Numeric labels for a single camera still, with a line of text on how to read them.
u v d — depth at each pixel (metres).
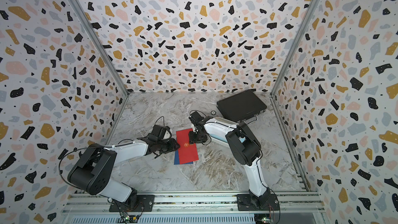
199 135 0.81
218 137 0.93
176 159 0.88
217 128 0.64
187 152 0.92
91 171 0.44
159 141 0.77
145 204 0.73
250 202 0.66
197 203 0.76
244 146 0.53
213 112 1.10
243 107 1.14
